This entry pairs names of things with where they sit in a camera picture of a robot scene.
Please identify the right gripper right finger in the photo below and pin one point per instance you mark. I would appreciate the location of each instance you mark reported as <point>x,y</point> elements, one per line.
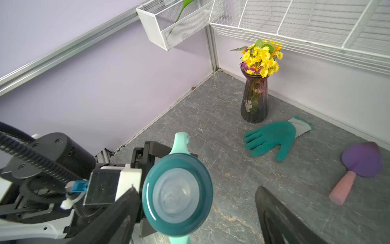
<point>278,224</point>

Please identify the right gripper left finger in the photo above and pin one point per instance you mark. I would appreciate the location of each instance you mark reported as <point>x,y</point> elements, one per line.
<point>115,225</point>

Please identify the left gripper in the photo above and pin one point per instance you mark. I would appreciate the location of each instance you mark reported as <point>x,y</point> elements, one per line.
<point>145,158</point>

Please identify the teal bottle collar with nipple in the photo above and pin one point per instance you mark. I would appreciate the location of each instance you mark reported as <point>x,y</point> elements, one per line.
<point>177,195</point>

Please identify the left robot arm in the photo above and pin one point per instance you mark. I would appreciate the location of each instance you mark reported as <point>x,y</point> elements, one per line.
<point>53,188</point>

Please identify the green rubber glove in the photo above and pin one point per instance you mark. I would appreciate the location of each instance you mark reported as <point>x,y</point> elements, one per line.
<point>282,134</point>

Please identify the dark purple glass vase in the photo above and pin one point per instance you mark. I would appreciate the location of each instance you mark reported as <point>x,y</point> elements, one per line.
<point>254,106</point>

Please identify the yellow flower bouquet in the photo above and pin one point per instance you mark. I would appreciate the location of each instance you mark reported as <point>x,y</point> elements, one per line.
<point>261,58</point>

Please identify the purple trowel with pink handle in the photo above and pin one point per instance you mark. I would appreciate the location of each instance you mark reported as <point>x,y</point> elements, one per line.
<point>363,159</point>

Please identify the white mesh wall basket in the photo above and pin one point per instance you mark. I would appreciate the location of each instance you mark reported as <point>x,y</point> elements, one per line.
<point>158,19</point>

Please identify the white wire wall shelf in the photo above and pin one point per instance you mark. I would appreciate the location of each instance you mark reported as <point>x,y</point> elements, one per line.
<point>354,33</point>

